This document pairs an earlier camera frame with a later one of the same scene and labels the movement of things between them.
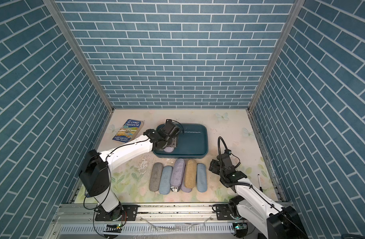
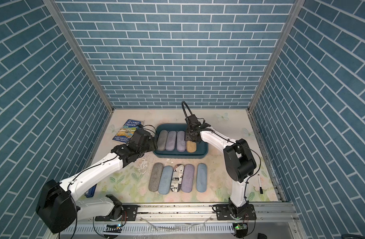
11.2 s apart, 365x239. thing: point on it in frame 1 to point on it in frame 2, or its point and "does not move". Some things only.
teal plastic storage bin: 193,143 does not move
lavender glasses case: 183,187 does not move
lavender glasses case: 177,173 to 181,142
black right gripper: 214,165 to 187,135
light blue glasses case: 202,185 does not move
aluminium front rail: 72,211 does not move
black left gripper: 175,139 to 152,143
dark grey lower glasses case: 155,177 does not move
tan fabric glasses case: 190,174 to 191,147
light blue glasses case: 164,187 does not move
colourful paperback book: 129,131 does not move
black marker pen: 260,188 does not move
